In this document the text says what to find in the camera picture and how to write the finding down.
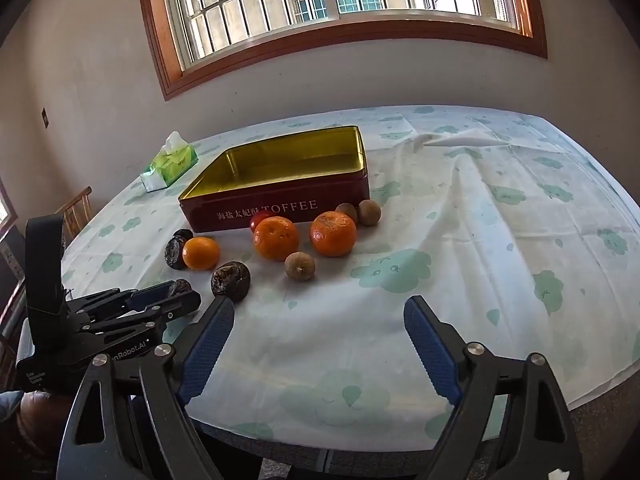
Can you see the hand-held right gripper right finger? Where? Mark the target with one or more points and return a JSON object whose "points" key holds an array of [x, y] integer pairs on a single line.
{"points": [[430, 345]]}

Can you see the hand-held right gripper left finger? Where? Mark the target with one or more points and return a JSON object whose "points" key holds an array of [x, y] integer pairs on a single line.
{"points": [[210, 340]]}

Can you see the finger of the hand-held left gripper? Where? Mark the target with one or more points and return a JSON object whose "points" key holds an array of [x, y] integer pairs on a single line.
{"points": [[170, 309], [147, 294]]}

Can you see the wrinkled dark passion fruit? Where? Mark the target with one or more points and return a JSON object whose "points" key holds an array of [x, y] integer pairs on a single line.
{"points": [[182, 234], [230, 281], [173, 255], [181, 287]]}

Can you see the small mandarin orange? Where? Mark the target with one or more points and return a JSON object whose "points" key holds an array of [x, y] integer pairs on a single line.
{"points": [[201, 253]]}

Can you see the red tin box gold inside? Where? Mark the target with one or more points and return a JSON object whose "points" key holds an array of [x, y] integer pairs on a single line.
{"points": [[210, 215]]}

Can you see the smooth mandarin orange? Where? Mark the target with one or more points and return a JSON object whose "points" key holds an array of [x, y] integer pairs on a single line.
{"points": [[276, 238]]}

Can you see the red cherry tomato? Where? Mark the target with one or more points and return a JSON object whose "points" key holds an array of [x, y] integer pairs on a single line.
{"points": [[259, 219]]}

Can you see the rough-patched mandarin orange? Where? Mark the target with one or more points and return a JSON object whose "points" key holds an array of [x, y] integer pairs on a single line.
{"points": [[333, 234]]}

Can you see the person's left forearm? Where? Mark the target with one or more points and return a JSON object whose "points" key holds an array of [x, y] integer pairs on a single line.
{"points": [[7, 402]]}

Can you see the person's left hand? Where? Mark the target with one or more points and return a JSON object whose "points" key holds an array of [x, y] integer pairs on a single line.
{"points": [[37, 407]]}

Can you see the bright side window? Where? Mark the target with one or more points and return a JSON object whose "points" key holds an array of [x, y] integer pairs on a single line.
{"points": [[6, 210]]}

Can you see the wooden chair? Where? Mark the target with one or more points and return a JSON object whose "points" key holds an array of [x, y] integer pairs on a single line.
{"points": [[75, 199]]}

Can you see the green tissue pack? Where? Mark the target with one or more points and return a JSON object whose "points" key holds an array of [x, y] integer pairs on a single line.
{"points": [[172, 165]]}

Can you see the wooden framed barred window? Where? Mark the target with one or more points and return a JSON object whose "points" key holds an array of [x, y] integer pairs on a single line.
{"points": [[350, 30]]}

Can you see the dark wall switch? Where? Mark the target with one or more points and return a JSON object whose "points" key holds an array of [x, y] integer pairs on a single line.
{"points": [[44, 117]]}

